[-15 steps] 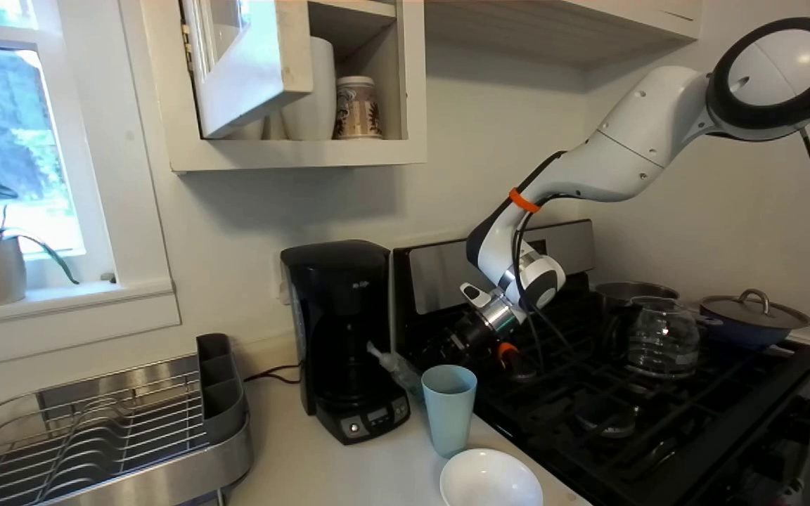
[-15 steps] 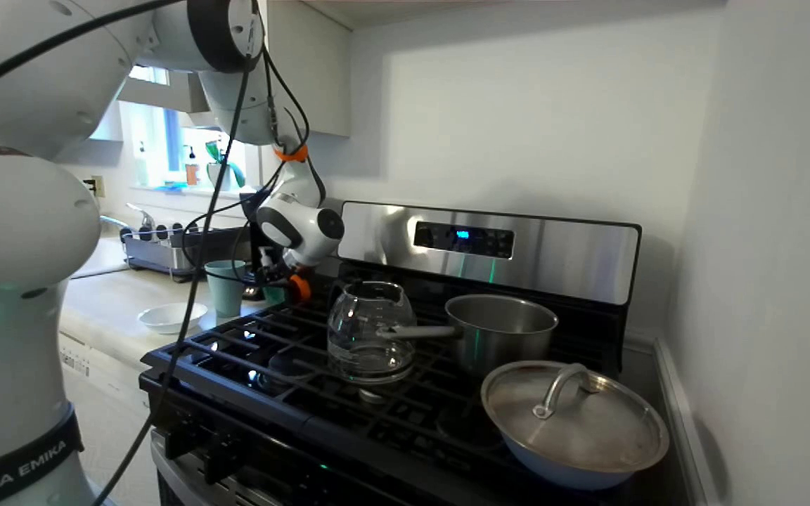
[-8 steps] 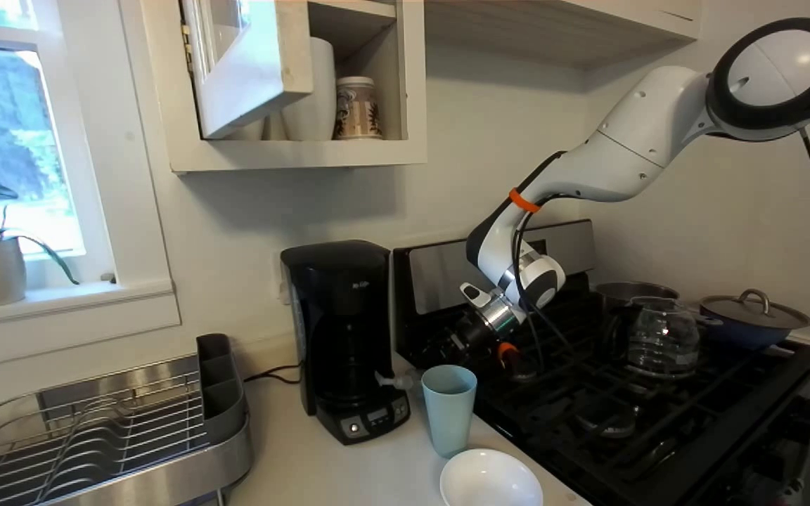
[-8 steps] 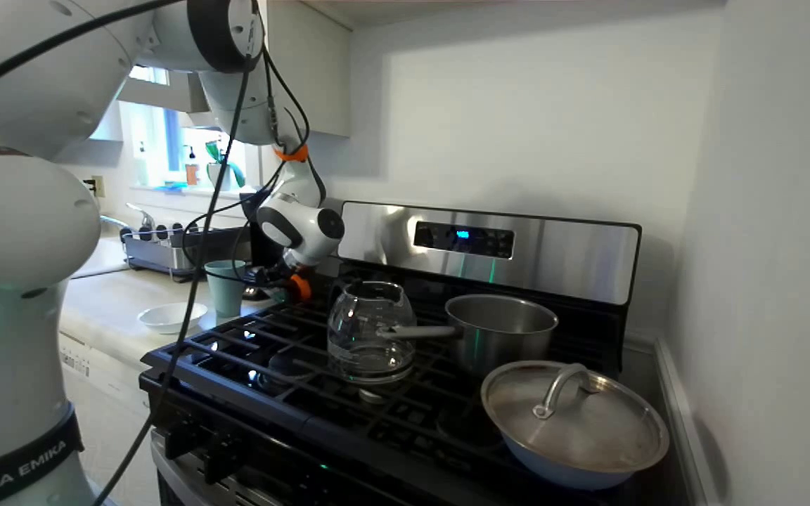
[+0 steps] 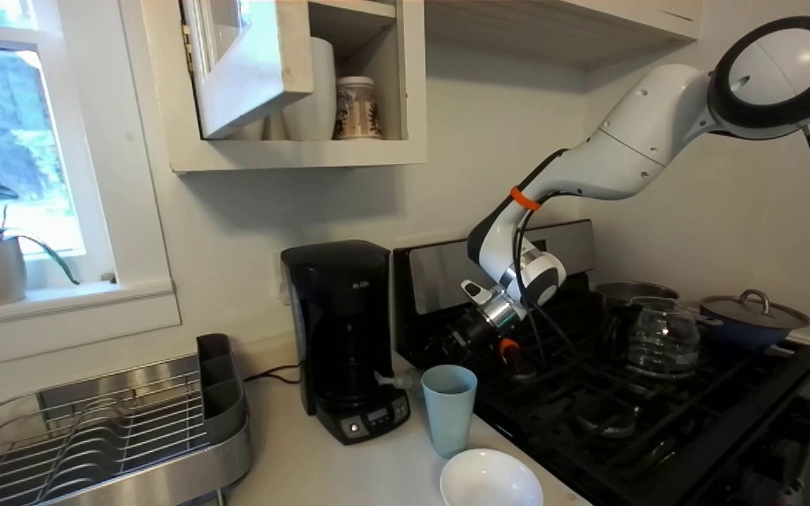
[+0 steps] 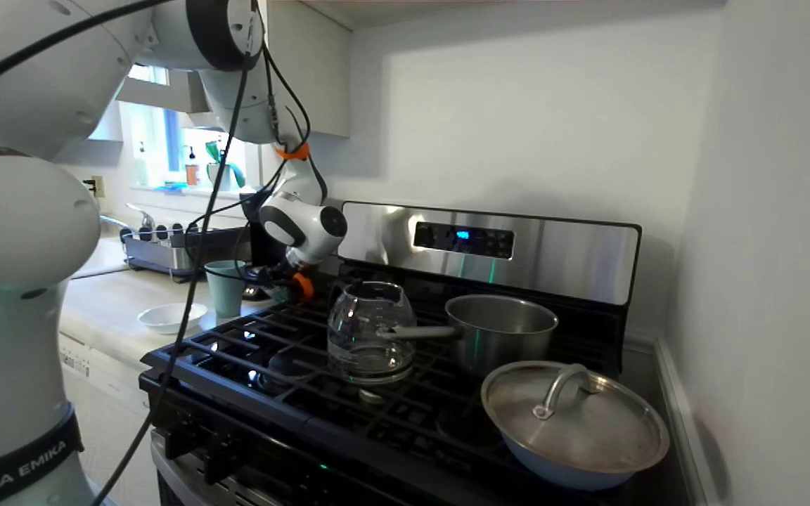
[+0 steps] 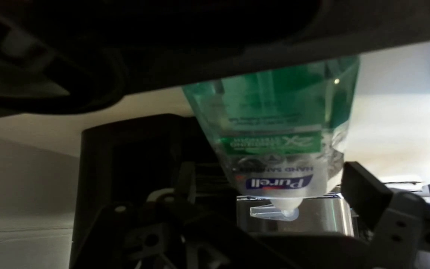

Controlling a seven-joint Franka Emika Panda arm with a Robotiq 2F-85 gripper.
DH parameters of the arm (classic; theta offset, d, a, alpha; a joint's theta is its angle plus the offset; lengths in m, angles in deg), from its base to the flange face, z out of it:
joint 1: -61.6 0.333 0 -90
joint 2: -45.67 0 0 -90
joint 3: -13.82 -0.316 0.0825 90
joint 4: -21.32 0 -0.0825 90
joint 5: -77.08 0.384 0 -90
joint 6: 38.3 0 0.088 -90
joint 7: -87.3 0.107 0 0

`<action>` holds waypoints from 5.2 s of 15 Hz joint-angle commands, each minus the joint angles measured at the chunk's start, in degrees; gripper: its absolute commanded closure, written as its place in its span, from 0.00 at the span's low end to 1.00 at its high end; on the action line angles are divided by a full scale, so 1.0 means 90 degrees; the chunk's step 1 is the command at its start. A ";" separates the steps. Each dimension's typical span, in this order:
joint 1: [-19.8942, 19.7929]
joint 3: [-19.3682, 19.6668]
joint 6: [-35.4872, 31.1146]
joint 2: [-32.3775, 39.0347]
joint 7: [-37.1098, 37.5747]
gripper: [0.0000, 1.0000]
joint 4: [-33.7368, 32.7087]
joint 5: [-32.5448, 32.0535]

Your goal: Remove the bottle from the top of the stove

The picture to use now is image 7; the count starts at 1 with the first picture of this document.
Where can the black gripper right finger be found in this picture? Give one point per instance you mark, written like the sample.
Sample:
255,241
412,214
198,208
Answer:
403,233

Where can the green hand sanitizer bottle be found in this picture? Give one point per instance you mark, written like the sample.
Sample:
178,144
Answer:
275,114

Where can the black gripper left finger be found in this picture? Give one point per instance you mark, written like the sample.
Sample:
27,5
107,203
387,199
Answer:
175,233

